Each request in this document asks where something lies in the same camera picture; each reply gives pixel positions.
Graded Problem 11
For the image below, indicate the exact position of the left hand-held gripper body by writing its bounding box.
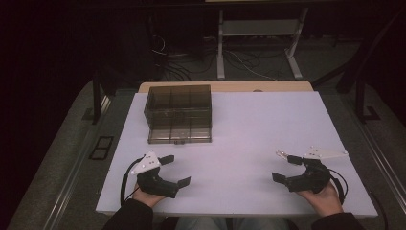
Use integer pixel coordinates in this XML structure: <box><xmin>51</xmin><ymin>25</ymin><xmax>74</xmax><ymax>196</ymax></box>
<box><xmin>130</xmin><ymin>150</ymin><xmax>180</xmax><ymax>199</ymax></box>

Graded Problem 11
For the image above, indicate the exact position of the white metal stand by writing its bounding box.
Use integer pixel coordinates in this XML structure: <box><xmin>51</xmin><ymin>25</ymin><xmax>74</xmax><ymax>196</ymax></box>
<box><xmin>216</xmin><ymin>7</ymin><xmax>309</xmax><ymax>81</ymax></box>

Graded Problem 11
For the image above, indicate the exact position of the tangle of floor cables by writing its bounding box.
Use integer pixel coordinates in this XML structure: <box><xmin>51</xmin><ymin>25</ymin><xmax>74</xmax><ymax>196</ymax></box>
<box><xmin>149</xmin><ymin>34</ymin><xmax>279</xmax><ymax>82</ymax></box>

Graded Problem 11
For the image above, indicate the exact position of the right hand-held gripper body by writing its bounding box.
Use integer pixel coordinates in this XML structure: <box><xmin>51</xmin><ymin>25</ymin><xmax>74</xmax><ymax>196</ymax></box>
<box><xmin>286</xmin><ymin>146</ymin><xmax>350</xmax><ymax>195</ymax></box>

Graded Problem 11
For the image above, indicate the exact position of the person's left hand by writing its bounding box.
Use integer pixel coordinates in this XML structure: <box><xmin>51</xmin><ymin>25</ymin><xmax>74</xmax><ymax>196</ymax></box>
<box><xmin>131</xmin><ymin>183</ymin><xmax>168</xmax><ymax>209</ymax></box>

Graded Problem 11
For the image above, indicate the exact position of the person's right hand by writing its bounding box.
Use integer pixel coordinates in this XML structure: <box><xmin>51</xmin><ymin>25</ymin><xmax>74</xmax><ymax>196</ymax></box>
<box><xmin>296</xmin><ymin>183</ymin><xmax>345</xmax><ymax>219</ymax></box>

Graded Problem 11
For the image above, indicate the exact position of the dark transparent compartment storage box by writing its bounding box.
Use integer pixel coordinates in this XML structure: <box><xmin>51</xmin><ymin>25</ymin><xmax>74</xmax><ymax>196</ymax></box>
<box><xmin>143</xmin><ymin>83</ymin><xmax>214</xmax><ymax>146</ymax></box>

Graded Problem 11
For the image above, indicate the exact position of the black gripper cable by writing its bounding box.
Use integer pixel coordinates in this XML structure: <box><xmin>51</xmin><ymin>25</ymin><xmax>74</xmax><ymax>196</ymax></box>
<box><xmin>327</xmin><ymin>168</ymin><xmax>350</xmax><ymax>206</ymax></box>
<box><xmin>120</xmin><ymin>155</ymin><xmax>146</xmax><ymax>207</ymax></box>

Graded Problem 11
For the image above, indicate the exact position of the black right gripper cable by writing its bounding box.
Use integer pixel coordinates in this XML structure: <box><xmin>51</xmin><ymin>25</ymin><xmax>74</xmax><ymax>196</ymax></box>
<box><xmin>327</xmin><ymin>168</ymin><xmax>350</xmax><ymax>206</ymax></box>

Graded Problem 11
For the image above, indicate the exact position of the black metal stand leg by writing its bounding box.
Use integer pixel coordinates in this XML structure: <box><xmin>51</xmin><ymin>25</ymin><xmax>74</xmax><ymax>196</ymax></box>
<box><xmin>354</xmin><ymin>76</ymin><xmax>381</xmax><ymax>125</ymax></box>
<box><xmin>91</xmin><ymin>69</ymin><xmax>112</xmax><ymax>126</ymax></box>

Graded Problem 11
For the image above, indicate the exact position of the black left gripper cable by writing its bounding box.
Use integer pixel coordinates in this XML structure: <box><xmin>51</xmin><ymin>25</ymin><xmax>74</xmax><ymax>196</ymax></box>
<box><xmin>120</xmin><ymin>155</ymin><xmax>146</xmax><ymax>207</ymax></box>

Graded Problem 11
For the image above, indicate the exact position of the aluminium floor rail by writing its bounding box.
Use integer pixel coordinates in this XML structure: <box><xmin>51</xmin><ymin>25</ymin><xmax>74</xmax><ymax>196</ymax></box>
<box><xmin>42</xmin><ymin>95</ymin><xmax>113</xmax><ymax>230</ymax></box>
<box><xmin>344</xmin><ymin>104</ymin><xmax>406</xmax><ymax>209</ymax></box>

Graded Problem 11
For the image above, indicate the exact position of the white table board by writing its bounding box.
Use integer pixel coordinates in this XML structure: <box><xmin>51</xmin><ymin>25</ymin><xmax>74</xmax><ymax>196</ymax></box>
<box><xmin>95</xmin><ymin>90</ymin><xmax>379</xmax><ymax>219</ymax></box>

